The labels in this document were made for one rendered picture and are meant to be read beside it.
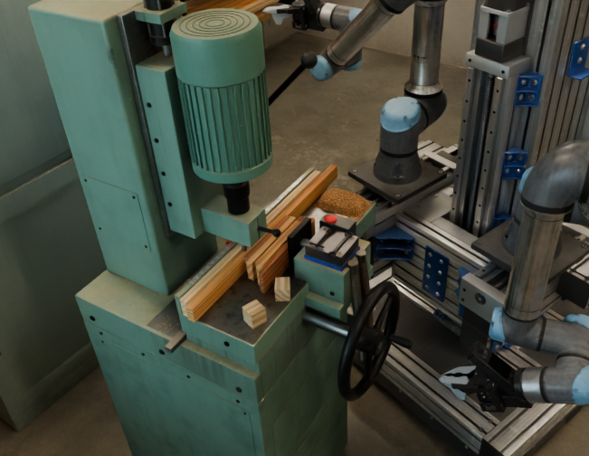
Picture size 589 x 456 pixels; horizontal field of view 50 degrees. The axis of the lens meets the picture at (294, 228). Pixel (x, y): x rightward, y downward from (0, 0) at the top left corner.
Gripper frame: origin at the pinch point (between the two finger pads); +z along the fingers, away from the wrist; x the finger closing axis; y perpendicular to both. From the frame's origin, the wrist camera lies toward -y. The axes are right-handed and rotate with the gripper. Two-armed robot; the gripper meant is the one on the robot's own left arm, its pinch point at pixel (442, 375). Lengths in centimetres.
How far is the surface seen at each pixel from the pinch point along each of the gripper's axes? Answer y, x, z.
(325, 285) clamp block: -31.7, -5.0, 14.8
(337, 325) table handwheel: -22.1, -7.5, 15.0
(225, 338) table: -35, -28, 27
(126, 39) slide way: -99, -16, 19
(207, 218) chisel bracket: -57, -11, 32
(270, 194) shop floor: -11, 128, 157
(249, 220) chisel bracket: -54, -10, 21
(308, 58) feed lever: -79, 5, -3
